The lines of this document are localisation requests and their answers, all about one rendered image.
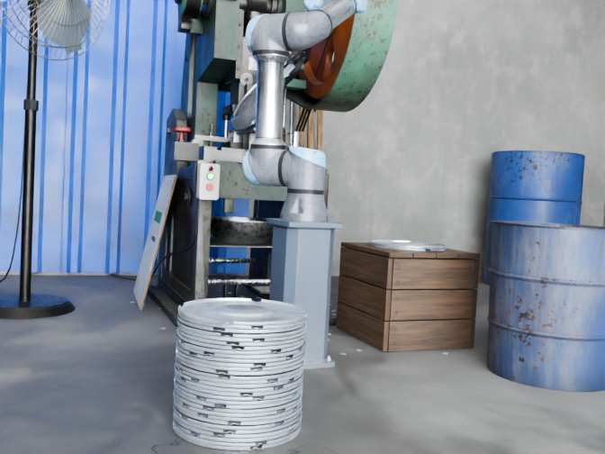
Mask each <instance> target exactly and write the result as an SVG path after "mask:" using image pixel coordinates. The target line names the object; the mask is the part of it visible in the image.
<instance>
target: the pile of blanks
mask: <svg viewBox="0 0 605 454"><path fill-rule="evenodd" d="M307 318H308V315H307V316H306V317H305V318H304V319H303V320H300V321H298V322H291V323H286V324H278V325H262V326H246V325H228V324H219V323H212V322H202V321H197V320H194V319H190V318H187V317H185V316H183V315H182V314H180V313H178V315H177V332H176V363H175V378H174V380H175V383H174V393H173V396H174V402H173V408H174V413H173V429H174V430H175V433H176V434H177V435H178V436H179V437H181V438H182V439H184V440H187V441H189V442H191V443H193V444H196V445H200V446H203V447H207V448H212V449H225V450H253V449H266V448H271V447H275V446H278V445H281V444H284V443H286V442H288V441H290V440H292V439H293V438H295V437H296V436H297V435H298V434H299V432H300V430H301V424H302V421H301V419H302V405H303V404H302V396H303V370H304V353H305V346H306V341H305V339H306V329H307V327H306V321H307Z"/></svg>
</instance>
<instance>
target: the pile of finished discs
mask: <svg viewBox="0 0 605 454"><path fill-rule="evenodd" d="M370 246H372V247H377V248H382V249H390V250H411V251H445V250H446V245H442V244H437V243H429V242H420V241H417V243H413V242H410V241H391V240H374V241H370Z"/></svg>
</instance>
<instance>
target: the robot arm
mask: <svg viewBox="0 0 605 454"><path fill-rule="evenodd" d="M303 4H304V6H305V8H306V9H307V11H308V12H298V13H285V14H261V15H256V16H254V17H253V18H252V19H251V20H250V21H249V23H248V27H247V30H246V43H247V47H248V50H249V51H250V52H252V53H253V59H254V60H255V61H256V62H257V102H256V138H255V139H254V140H253V141H252V142H251V143H250V149H249V150H246V151H245V153H244V156H243V160H242V165H243V171H244V174H245V176H246V178H247V180H248V181H249V182H250V183H251V184H253V185H259V186H287V197H286V199H285V201H284V206H283V208H282V211H281V214H280V220H285V221H295V222H328V213H327V209H326V205H325V202H324V181H325V168H326V165H325V163H326V156H325V154H324V152H322V151H320V150H312V149H307V148H302V147H296V146H290V148H289V150H286V144H285V143H284V142H283V140H282V123H283V92H284V78H285V77H288V76H291V75H292V74H293V73H295V72H297V71H298V70H299V69H300V68H301V66H302V65H303V64H305V63H307V62H308V61H309V57H310V53H311V48H312V46H314V45H316V44H318V43H320V42H321V41H324V40H325V39H326V38H328V37H329V36H330V34H331V32H332V30H333V29H334V28H335V27H337V26H338V25H339V24H341V23H342V22H344V21H345V20H346V19H347V18H348V17H349V16H351V15H352V14H361V13H364V12H365V11H366V7H367V0H303ZM288 60H291V61H292V62H293V63H292V64H289V65H288V66H287V64H288ZM285 66H287V67H286V68H285V69H284V67H285Z"/></svg>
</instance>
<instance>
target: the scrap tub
mask: <svg viewBox="0 0 605 454"><path fill-rule="evenodd" d="M491 223H492V237H491V266H490V267H489V269H488V270H489V272H490V296H489V315H488V317H487V319H488V321H489V325H488V355H487V368H488V369H489V370H490V371H491V372H492V373H493V374H495V375H497V376H499V377H502V378H505V379H507V380H509V381H512V382H516V383H519V384H522V385H526V386H533V387H538V388H544V389H550V390H556V391H565V392H598V391H603V390H605V227H601V226H590V225H577V224H563V223H549V222H516V221H491Z"/></svg>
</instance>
